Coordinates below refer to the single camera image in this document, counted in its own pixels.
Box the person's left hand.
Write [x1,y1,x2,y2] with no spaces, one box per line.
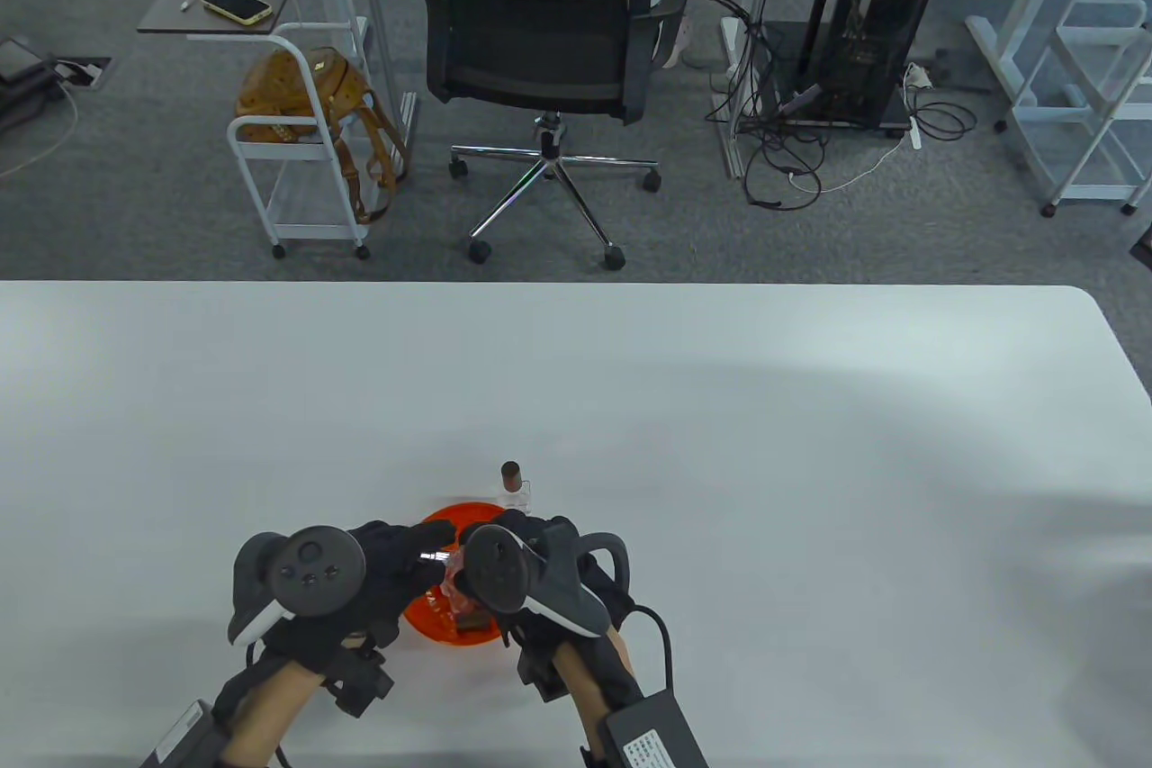
[228,519,469,719]

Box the person's right hand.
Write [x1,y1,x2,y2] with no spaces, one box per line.
[459,511,634,701]

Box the person's left forearm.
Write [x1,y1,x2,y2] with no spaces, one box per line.
[216,660,325,768]

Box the person's right forearm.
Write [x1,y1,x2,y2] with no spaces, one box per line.
[549,624,649,768]

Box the dark grey tracking controller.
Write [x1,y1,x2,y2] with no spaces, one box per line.
[462,523,631,638]
[228,528,365,647]

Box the orange glossy bowl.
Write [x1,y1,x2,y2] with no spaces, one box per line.
[402,500,509,647]

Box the black wrist sensor box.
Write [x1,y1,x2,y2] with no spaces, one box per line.
[139,699,230,768]
[601,690,712,768]

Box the brown leather backpack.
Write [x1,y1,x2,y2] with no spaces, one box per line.
[236,46,410,226]

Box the black mesh office chair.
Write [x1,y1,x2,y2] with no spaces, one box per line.
[411,0,698,271]

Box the black computer stand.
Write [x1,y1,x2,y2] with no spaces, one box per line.
[745,17,912,131]

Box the smartphone in yellow case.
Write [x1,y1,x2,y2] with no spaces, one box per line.
[200,0,274,26]

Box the floor socket box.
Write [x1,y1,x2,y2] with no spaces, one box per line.
[49,55,113,91]

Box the white power strip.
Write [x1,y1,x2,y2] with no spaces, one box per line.
[903,63,926,149]

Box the white wheeled side table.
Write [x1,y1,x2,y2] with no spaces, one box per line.
[137,0,372,260]

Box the black computer tower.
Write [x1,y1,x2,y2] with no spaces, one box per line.
[823,0,948,125]

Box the black device on floor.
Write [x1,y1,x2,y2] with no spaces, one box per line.
[0,37,55,130]

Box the white metal rack cart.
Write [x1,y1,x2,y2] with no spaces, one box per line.
[1006,0,1152,218]

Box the black glove cable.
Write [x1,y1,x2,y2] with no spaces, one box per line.
[621,604,674,697]

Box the black cable bundle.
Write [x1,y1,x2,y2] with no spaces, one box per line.
[688,0,979,211]

